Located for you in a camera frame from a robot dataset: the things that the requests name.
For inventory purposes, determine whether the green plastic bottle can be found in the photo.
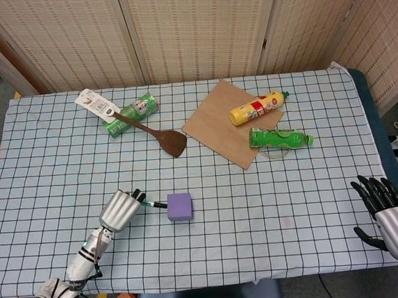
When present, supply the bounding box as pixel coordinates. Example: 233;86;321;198
247;121;316;154

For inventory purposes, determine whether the purple foam cube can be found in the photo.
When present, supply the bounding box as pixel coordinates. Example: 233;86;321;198
165;192;195;224

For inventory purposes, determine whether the white spatula label card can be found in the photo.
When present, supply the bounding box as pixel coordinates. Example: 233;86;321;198
73;86;121;124

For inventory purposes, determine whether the yellow plastic bottle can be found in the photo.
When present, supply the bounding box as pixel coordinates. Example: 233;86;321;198
227;90;292;127

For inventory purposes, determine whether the green marker pen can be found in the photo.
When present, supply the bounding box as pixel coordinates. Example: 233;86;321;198
140;199;169;212

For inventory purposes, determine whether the blue table edge padding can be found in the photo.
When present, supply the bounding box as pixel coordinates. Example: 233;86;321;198
347;64;398;247

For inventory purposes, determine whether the green chips can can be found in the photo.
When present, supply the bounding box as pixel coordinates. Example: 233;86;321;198
99;92;164;138

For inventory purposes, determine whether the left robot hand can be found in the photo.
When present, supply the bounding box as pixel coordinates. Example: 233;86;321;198
96;186;150;234

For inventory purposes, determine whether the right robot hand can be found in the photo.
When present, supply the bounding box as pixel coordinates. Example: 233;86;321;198
349;172;398;267

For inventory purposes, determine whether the blue checkered tablecloth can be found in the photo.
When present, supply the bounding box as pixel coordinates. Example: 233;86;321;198
0;56;398;298

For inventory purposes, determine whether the dark wooden spatula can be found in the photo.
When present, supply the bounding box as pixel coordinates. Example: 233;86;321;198
110;104;190;163

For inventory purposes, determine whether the woven folding screen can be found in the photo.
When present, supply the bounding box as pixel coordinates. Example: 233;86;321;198
0;0;398;149

